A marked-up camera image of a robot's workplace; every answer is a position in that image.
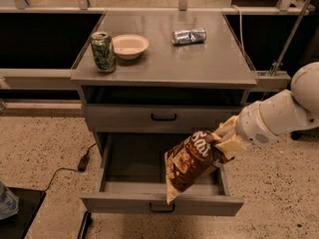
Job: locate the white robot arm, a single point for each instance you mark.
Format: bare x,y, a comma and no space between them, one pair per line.
296,108

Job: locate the green soda can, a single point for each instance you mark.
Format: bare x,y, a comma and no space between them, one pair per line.
103,52

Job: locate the black tray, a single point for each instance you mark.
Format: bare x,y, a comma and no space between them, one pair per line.
17,226

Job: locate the crumpled plastic bag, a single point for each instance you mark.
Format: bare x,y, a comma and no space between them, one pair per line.
9,202

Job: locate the open middle drawer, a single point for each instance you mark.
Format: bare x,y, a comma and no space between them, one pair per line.
131,179

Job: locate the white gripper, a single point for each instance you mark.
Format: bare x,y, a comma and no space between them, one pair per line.
251,125

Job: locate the grey drawer cabinet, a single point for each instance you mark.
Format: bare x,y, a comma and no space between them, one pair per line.
213,73

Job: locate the black flat object on floor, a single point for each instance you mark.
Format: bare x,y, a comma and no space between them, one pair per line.
86,222

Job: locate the white bowl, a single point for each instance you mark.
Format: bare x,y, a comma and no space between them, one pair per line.
130,46

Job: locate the closed upper drawer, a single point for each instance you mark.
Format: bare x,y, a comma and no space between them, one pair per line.
154,119

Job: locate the brown chip bag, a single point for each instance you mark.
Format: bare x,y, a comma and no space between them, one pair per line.
189,160

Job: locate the crushed silver can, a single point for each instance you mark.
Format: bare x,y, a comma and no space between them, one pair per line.
187,37

